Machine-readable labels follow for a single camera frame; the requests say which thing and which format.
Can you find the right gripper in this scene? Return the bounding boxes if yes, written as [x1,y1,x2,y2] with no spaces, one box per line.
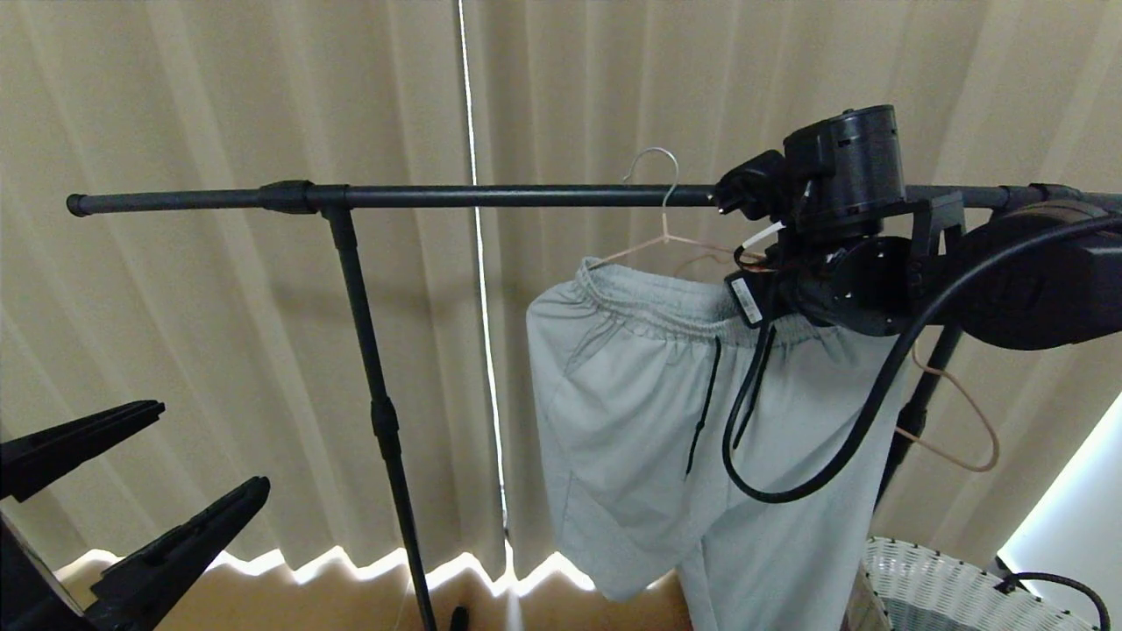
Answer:
[726,235,921,338]

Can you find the pink clothes hanger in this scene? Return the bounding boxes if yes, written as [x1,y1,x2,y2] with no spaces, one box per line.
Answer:
[894,342,1001,474]
[586,147,772,274]

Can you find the black cable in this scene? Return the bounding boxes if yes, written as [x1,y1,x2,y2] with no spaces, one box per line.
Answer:
[721,215,1122,505]

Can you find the pale grey shorts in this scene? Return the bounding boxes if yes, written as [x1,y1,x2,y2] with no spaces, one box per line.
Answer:
[526,257,913,631]

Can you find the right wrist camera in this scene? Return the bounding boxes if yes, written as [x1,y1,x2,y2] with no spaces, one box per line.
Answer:
[714,149,790,220]

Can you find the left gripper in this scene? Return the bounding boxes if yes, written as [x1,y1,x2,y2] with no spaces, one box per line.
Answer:
[0,401,271,631]

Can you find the black clothes rack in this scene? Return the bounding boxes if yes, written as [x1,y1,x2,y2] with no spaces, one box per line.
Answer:
[66,180,1122,631]

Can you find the white laundry basket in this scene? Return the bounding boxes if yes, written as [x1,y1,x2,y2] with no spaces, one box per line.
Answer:
[863,536,1111,631]

